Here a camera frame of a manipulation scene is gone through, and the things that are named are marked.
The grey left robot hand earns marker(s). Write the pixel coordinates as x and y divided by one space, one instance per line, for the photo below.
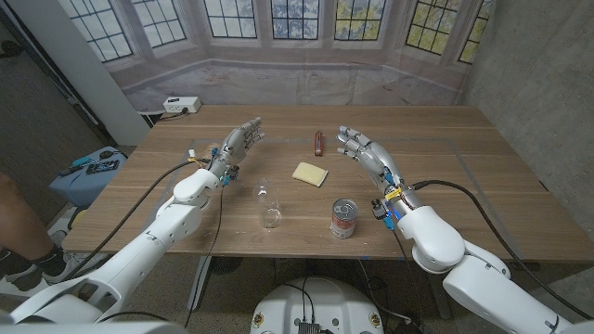
234 146

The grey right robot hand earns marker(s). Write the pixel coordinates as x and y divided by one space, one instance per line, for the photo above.
376 160

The clear glass cup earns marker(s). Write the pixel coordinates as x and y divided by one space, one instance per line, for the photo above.
267 204

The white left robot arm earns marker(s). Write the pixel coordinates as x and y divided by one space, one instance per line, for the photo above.
153 241

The yellow sponge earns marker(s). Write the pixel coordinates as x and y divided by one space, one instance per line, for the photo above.
310 174

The red and white tin can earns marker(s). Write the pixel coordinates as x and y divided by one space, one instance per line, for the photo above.
344 222

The red pocket knife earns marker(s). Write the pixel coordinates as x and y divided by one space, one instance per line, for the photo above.
318 143

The white power strip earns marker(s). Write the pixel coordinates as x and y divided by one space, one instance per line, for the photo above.
182 104

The printed window backdrop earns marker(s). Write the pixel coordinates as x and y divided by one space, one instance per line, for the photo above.
297 79

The black floor fan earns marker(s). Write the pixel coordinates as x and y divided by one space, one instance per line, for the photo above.
226 264

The black flat electronic device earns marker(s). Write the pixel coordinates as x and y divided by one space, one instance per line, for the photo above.
102 166

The grey metal table leg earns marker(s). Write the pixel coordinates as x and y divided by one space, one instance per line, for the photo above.
437 287
199 283

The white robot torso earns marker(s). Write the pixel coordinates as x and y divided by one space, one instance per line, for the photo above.
320 301

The yellow round object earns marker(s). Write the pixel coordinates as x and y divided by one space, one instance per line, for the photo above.
78 217

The grey and black sneaker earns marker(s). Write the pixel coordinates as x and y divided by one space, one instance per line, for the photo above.
69 266

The person's bare leg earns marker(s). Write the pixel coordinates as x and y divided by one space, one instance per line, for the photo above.
18 218

